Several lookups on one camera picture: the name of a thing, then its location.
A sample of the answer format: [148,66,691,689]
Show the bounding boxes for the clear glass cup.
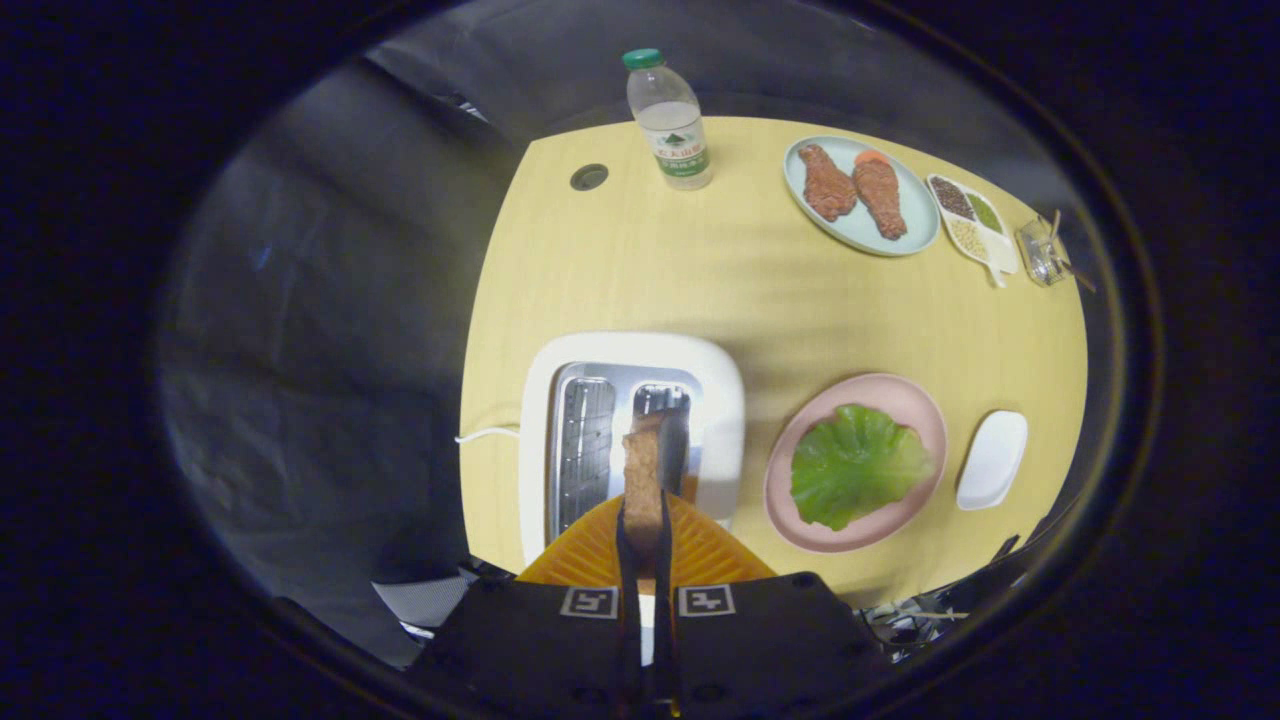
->
[1016,218,1071,288]

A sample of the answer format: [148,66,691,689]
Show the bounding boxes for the pink round plate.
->
[764,373,949,554]

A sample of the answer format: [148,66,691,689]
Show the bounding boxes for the white toaster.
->
[518,332,746,566]

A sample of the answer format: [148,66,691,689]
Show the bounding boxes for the light blue oval plate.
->
[783,135,942,258]

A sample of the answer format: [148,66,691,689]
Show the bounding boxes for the green lettuce leaf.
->
[790,403,938,532]

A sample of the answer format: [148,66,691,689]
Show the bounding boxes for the white rounded plate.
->
[955,410,1029,512]

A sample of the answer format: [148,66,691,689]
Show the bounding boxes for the brown bread slice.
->
[622,412,667,556]

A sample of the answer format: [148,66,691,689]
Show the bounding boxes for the white divided seasoning dish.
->
[926,173,1021,289]

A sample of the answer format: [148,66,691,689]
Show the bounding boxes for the brown meat piece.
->
[798,143,859,223]
[852,158,909,241]

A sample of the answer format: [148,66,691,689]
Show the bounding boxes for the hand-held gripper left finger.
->
[405,492,646,720]

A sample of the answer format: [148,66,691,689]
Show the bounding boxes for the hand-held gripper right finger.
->
[655,490,891,720]

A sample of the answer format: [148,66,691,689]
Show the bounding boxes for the clear water bottle green cap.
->
[622,48,715,191]

